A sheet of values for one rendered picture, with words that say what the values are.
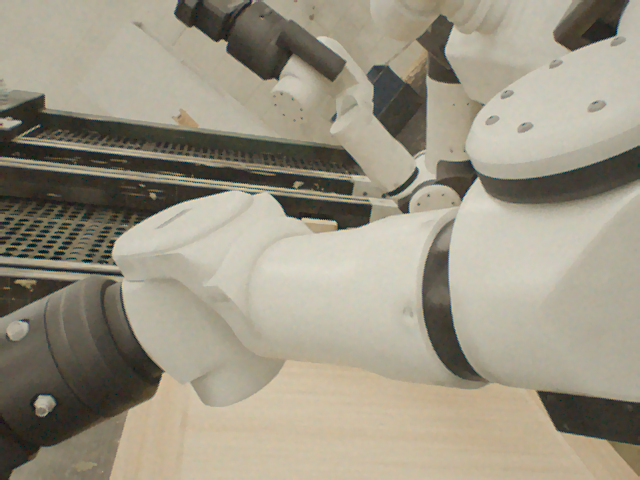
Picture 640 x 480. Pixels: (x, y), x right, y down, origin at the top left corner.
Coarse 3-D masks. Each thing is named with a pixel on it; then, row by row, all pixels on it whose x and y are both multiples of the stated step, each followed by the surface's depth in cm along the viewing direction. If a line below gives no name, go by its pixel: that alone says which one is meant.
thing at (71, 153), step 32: (0, 96) 151; (0, 128) 148; (32, 160) 154; (64, 160) 155; (96, 160) 156; (128, 160) 157; (160, 160) 158; (192, 160) 161; (320, 192) 167; (352, 192) 168
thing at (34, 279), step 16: (0, 256) 87; (0, 272) 82; (16, 272) 83; (32, 272) 83; (48, 272) 84; (64, 272) 85; (80, 272) 87; (96, 272) 87; (112, 272) 88; (0, 288) 82; (16, 288) 83; (32, 288) 83; (48, 288) 83; (0, 304) 83; (16, 304) 83
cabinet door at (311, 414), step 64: (320, 384) 78; (384, 384) 80; (128, 448) 61; (192, 448) 63; (256, 448) 64; (320, 448) 66; (384, 448) 67; (448, 448) 69; (512, 448) 71; (576, 448) 73
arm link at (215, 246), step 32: (160, 224) 36; (192, 224) 32; (224, 224) 32; (256, 224) 32; (288, 224) 33; (128, 256) 35; (160, 256) 32; (192, 256) 30; (224, 256) 30; (256, 256) 30; (192, 288) 32; (224, 288) 30; (256, 320) 30; (256, 352) 32
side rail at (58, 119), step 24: (48, 120) 206; (72, 120) 207; (96, 120) 208; (120, 120) 212; (192, 144) 216; (216, 144) 217; (240, 144) 218; (264, 144) 219; (288, 144) 220; (312, 144) 224
